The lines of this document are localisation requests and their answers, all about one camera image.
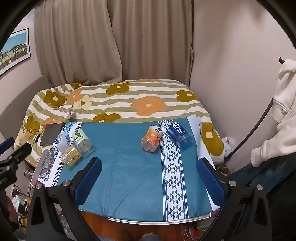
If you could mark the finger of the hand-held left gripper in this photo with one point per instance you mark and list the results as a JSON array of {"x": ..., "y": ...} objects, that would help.
[
  {"x": 5, "y": 144},
  {"x": 22, "y": 150}
]

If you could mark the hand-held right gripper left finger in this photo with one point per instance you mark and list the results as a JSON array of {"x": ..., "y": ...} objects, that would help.
[{"x": 89, "y": 177}]

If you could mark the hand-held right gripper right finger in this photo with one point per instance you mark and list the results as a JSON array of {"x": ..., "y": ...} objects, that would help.
[{"x": 211, "y": 180}]

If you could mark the orange label plastic bottle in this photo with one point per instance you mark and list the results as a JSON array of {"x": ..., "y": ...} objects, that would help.
[{"x": 151, "y": 139}]

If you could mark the person's left hand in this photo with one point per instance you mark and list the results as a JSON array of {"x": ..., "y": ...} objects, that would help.
[{"x": 10, "y": 208}]

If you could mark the gold glass perfume bottle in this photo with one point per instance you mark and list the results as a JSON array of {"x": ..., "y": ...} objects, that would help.
[{"x": 71, "y": 157}]

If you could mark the mandala print cloth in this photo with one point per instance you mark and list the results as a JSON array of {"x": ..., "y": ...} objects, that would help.
[{"x": 49, "y": 162}]

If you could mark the green label white bottle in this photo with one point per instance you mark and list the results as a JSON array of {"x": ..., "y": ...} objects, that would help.
[{"x": 81, "y": 140}]

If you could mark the white plastic bag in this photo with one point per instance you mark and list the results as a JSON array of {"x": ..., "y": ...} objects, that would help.
[{"x": 227, "y": 144}]

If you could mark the teal patterned cloth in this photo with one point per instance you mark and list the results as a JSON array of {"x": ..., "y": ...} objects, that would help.
[{"x": 129, "y": 176}]

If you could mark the small white plastic bottle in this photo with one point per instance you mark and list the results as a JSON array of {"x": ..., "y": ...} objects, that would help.
[{"x": 63, "y": 143}]

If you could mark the grey padded headboard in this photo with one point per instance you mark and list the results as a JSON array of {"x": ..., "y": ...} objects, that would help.
[{"x": 20, "y": 99}]

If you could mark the blue label plastic bottle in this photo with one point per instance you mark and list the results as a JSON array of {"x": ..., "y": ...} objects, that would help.
[{"x": 179, "y": 135}]

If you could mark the blue jeans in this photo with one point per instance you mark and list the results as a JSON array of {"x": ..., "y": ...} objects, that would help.
[{"x": 272, "y": 173}]

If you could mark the grey sock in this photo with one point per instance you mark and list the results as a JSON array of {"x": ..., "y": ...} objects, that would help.
[{"x": 151, "y": 237}]

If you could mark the floral striped blanket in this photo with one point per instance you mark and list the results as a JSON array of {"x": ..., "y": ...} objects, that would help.
[{"x": 129, "y": 102}]

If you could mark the white hoodie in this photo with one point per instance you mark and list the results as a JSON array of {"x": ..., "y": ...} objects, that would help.
[{"x": 279, "y": 111}]

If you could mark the beige curtain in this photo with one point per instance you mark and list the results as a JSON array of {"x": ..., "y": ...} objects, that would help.
[
  {"x": 152, "y": 39},
  {"x": 76, "y": 39}
]

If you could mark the framed wall poster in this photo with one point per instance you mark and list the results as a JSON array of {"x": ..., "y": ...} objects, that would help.
[{"x": 13, "y": 51}]

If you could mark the black wall hook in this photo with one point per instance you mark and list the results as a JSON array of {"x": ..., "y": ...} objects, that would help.
[{"x": 281, "y": 60}]

